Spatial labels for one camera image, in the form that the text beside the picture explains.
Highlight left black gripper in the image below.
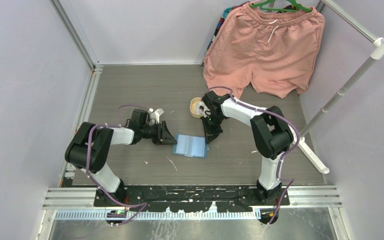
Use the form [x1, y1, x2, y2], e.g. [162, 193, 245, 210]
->
[140, 121, 177, 146]

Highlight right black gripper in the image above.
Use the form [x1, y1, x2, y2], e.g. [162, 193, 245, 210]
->
[199, 114, 225, 146]

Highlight blue card holder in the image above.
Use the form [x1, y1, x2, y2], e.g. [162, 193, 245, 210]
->
[171, 134, 209, 159]

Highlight white credit card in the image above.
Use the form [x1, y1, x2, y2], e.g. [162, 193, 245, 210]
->
[195, 102, 205, 115]

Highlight beige oval tray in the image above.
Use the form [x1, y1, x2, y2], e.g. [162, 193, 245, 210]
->
[189, 97, 205, 119]

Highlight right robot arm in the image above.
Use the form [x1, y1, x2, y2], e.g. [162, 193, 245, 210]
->
[200, 90, 297, 206]

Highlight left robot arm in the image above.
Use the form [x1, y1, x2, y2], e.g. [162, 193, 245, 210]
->
[64, 108, 177, 207]

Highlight pink shorts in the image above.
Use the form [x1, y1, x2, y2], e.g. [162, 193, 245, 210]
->
[203, 3, 325, 98]

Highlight colourful patterned garment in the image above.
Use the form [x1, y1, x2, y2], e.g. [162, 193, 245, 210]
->
[204, 1, 250, 56]

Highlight green clothes hanger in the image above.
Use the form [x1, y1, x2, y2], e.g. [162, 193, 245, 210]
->
[250, 0, 312, 13]

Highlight white clothes rack stand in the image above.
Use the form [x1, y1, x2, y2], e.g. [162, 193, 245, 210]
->
[298, 37, 384, 175]

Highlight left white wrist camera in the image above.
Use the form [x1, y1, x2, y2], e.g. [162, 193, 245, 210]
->
[148, 108, 164, 124]

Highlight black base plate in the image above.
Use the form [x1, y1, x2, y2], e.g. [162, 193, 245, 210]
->
[94, 184, 291, 213]

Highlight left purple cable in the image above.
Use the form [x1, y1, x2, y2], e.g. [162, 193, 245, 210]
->
[85, 104, 155, 226]

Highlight purple cable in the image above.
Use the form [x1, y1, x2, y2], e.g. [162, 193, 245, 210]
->
[85, 104, 155, 226]
[206, 86, 301, 226]

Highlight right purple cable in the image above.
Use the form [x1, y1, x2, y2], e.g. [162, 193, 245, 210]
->
[206, 86, 301, 226]

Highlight aluminium front rail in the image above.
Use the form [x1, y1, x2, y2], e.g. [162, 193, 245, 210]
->
[43, 185, 343, 222]

